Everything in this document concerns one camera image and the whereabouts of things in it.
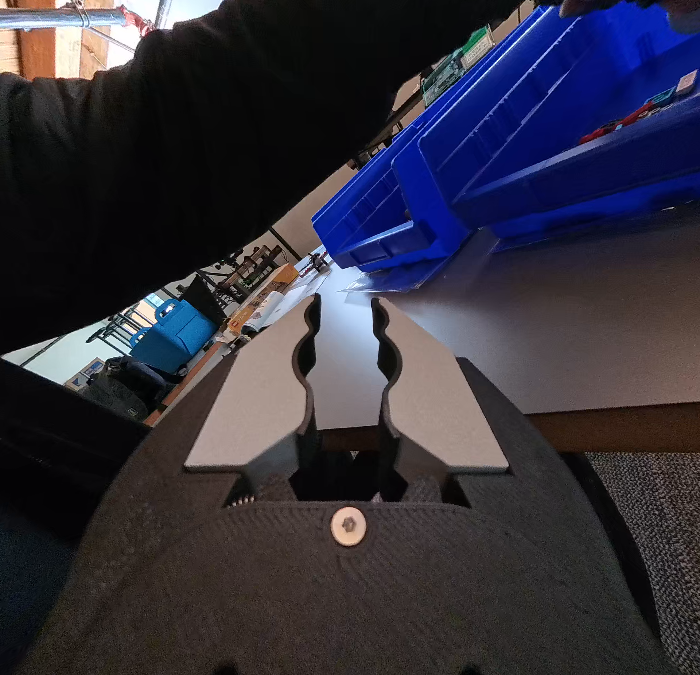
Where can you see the dark backpack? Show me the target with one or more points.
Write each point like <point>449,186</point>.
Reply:
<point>126,390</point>

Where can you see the blue storage bin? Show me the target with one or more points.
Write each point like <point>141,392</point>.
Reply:
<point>519,139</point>
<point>372,232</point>

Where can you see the red bricks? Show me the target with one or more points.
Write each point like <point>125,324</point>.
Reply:
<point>612,128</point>

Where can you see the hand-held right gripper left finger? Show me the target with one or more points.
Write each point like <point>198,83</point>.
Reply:
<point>257,401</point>

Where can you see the yellow cardboard box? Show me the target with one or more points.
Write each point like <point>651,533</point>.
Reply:
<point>262,292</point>

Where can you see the white brick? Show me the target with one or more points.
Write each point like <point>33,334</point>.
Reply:
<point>688,81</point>

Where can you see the person's black clothing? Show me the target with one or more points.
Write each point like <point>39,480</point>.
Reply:
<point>49,467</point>

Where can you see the person's left forearm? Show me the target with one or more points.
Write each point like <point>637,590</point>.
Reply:
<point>164,166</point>

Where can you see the green circuit board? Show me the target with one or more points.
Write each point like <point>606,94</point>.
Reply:
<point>454,68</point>

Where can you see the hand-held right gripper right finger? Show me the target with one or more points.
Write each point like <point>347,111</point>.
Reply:
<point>437,407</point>

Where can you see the teal brick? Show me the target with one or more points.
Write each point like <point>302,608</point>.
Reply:
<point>664,96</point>

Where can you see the grey desk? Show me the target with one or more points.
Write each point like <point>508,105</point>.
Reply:
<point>547,330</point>

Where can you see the instruction booklet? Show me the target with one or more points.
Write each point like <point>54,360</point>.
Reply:
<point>270,311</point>

